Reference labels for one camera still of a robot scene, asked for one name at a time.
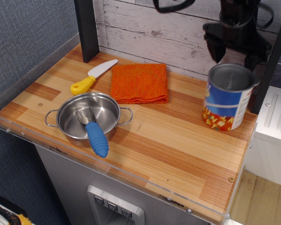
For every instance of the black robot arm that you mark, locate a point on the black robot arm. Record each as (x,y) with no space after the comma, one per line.
(263,14)

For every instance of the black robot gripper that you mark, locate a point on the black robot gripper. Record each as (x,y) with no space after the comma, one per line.
(241,36)

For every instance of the silver steel pot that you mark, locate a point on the silver steel pot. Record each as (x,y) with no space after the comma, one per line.
(109,115)

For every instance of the blue labelled soup can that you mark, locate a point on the blue labelled soup can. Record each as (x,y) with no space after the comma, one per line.
(228,91)

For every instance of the clear acrylic table guard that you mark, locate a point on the clear acrylic table guard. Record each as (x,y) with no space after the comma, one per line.
(166,151)

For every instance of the yellow black object bottom left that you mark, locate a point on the yellow black object bottom left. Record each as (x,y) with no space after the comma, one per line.
(24,220)

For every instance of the white toy sink unit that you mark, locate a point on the white toy sink unit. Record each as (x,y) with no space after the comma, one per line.
(263,158)

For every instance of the orange folded cloth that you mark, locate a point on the orange folded cloth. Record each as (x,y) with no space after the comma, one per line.
(139,84)

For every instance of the yellow handled toy knife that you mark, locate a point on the yellow handled toy knife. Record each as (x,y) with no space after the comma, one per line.
(84,85)

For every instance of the black right shelf post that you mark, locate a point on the black right shelf post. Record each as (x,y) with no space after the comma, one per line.
(269,72)

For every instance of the black left shelf post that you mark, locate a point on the black left shelf post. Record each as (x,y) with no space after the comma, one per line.
(87,29)

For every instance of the black shelf post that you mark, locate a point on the black shelf post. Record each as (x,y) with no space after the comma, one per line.
(269,72)
(87,29)

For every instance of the grey toy fridge cabinet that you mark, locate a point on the grey toy fridge cabinet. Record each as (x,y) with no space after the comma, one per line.
(71,176)

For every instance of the silver ice dispenser panel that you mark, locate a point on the silver ice dispenser panel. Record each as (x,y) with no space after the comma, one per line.
(109,209)

